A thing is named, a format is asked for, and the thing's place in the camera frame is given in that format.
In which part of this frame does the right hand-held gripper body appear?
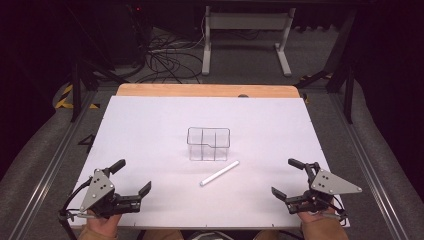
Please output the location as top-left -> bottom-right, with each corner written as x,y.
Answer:
285,161 -> 364,215

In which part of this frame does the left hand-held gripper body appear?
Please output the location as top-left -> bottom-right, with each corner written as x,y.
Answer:
78,168 -> 143,220

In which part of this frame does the white cylindrical stick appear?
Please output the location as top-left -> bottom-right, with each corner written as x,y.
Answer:
199,160 -> 241,187

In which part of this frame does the clear plastic compartment organizer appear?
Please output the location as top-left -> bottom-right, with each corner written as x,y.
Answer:
186,126 -> 232,162

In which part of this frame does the person's left hand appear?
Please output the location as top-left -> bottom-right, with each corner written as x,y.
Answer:
84,213 -> 123,236

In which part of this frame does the person's right hand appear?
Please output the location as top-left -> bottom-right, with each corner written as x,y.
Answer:
297,207 -> 335,225

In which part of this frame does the white board mat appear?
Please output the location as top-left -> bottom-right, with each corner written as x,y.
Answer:
68,95 -> 351,230

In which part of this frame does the yellow black hazard tape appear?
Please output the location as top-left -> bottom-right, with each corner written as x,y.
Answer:
54,83 -> 101,110

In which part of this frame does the black metal stand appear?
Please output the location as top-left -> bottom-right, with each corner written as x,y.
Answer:
64,4 -> 129,123
294,9 -> 358,125

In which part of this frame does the black cabinet with red light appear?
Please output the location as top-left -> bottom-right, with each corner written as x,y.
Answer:
74,1 -> 154,68

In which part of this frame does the right hand-held gripper black cable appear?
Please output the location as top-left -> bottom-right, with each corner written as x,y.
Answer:
328,194 -> 350,225

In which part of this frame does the hand-held gripper black cable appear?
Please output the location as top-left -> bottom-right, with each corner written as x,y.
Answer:
57,177 -> 94,240
328,194 -> 350,225

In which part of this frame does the left hand-held gripper black cable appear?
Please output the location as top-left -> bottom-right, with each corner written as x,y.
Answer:
57,177 -> 94,240

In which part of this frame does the black triangular bracket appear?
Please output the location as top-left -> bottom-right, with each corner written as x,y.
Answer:
77,133 -> 97,155

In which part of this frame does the aluminium floor rail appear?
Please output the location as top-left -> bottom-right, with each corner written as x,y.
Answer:
7,91 -> 98,240
328,93 -> 413,240

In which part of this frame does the bundle of black floor cables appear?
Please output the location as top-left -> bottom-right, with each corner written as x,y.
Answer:
134,31 -> 205,85

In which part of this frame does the white metal desk frame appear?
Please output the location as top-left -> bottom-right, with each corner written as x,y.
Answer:
201,5 -> 297,78

